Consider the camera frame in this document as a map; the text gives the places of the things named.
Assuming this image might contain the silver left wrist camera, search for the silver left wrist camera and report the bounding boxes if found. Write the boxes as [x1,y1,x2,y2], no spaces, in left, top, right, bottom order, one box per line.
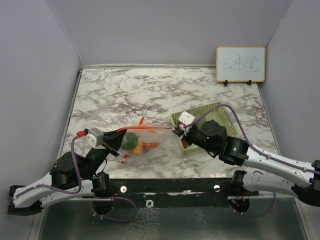
[76,128,104,149]

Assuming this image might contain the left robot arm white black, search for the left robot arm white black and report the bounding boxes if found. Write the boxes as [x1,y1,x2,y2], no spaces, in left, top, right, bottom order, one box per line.
[7,128,127,216]

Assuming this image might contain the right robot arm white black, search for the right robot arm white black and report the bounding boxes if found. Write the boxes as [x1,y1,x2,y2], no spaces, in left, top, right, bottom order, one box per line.
[173,120,320,207]

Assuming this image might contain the yellow green mango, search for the yellow green mango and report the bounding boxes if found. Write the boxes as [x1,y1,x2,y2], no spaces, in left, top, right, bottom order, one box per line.
[121,131,138,151]

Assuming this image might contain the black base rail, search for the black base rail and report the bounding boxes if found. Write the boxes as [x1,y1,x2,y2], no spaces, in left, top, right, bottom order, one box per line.
[89,177,259,208]

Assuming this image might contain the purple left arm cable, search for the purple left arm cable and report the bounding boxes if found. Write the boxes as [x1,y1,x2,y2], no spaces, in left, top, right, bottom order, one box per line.
[9,134,138,222]

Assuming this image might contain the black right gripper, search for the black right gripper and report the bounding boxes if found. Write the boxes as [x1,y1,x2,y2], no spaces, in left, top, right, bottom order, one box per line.
[173,124,219,154]

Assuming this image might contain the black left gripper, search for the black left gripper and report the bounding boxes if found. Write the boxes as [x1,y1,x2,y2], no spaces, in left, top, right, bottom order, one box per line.
[82,127,127,180]

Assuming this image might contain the orange fruit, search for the orange fruit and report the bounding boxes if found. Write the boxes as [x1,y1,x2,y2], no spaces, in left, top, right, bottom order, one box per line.
[131,145,144,156]

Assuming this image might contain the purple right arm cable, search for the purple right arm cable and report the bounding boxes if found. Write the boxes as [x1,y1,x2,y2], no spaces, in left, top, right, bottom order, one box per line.
[184,103,320,219]

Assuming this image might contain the clear zip top bag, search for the clear zip top bag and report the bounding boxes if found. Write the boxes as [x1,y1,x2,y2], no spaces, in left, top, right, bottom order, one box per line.
[82,112,176,166]

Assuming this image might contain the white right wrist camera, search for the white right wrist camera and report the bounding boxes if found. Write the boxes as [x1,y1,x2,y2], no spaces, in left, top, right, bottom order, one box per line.
[176,111,196,131]

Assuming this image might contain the small framed whiteboard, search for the small framed whiteboard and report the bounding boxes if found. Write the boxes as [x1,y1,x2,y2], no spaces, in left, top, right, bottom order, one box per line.
[216,46,266,85]

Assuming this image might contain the pale green plastic basket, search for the pale green plastic basket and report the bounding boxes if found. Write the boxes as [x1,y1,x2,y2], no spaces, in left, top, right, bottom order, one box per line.
[170,101,239,154]

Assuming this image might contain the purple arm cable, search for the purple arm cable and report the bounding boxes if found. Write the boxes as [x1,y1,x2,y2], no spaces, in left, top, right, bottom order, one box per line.
[184,103,320,219]
[9,134,138,222]

